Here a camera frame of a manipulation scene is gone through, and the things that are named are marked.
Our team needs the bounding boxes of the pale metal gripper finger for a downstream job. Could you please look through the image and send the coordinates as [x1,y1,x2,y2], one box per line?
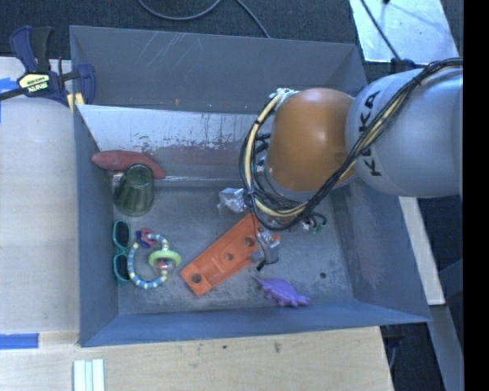
[255,231,281,266]
[217,187,246,215]

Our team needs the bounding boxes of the purple toy dinosaur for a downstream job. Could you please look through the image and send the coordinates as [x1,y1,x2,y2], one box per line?
[253,275,312,309]

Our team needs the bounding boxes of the orange flat block with holes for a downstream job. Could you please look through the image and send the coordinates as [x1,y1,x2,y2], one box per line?
[179,213,281,298]

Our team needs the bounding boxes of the dark green plastic cup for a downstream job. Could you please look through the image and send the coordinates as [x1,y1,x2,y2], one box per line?
[112,163,156,218]

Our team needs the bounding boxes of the green sunglasses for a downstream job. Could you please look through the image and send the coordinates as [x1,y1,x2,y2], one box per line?
[111,219,133,288]

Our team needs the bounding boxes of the grey metal bin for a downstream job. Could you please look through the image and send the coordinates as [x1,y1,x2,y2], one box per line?
[68,24,434,349]

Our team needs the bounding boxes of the colourful baby rattle ring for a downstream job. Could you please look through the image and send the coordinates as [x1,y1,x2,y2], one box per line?
[126,227,183,291]

